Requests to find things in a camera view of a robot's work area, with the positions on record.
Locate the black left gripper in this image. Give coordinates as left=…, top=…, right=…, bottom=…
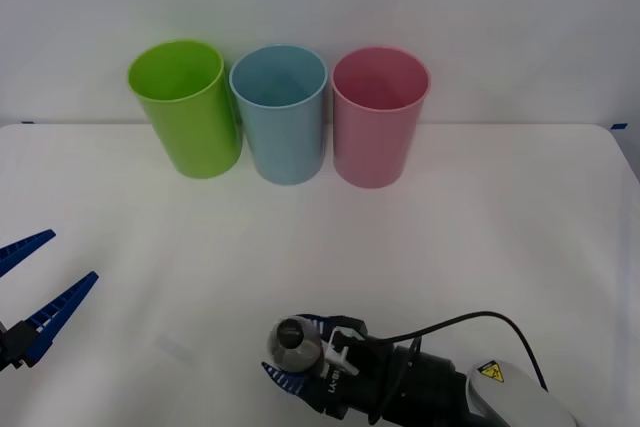
left=0, top=229, right=100, bottom=374

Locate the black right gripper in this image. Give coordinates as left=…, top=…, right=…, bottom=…
left=260, top=314, right=404, bottom=422

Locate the pink plastic bin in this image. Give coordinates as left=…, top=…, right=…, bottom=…
left=330, top=45, right=432, bottom=190

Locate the green plastic bin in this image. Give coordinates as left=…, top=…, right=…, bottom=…
left=126, top=38, right=245, bottom=181

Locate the pale blue plastic bin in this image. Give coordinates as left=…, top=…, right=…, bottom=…
left=228, top=43, right=329, bottom=186

